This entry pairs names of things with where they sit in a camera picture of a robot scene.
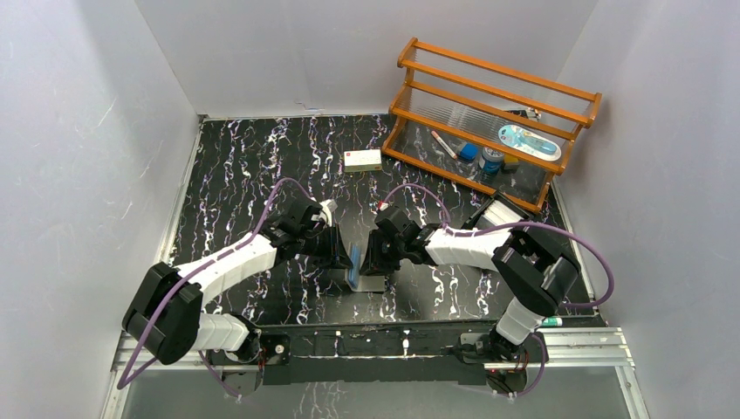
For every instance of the blister pack blue tool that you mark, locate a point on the blister pack blue tool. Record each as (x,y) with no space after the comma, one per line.
(526,141)

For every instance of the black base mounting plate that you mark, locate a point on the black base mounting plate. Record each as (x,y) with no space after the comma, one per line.
(385,352)

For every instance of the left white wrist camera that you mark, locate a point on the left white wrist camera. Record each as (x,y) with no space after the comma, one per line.
(326,213)

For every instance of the black card tray box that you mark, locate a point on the black card tray box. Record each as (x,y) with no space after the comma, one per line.
(498,209)

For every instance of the orange wooden shelf rack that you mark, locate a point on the orange wooden shelf rack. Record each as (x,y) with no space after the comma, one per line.
(468,99)

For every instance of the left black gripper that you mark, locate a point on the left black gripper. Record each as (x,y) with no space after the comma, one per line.
(337,247)

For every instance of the blue small block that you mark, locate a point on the blue small block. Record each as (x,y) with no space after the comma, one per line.
(467,152)

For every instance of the yellow black small block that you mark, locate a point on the yellow black small block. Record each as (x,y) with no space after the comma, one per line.
(510,164)

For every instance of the white small cardboard box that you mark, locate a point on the white small cardboard box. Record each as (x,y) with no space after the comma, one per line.
(362,160)

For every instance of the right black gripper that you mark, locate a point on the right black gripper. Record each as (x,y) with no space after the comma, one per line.
(375,264)

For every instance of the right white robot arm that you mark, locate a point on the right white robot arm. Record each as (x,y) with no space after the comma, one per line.
(537,271)

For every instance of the green white marker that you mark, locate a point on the green white marker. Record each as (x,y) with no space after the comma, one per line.
(552,322)

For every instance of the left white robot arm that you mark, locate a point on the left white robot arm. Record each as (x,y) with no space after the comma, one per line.
(166,314)

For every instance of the white marker pen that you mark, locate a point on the white marker pen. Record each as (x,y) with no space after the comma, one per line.
(447,148)

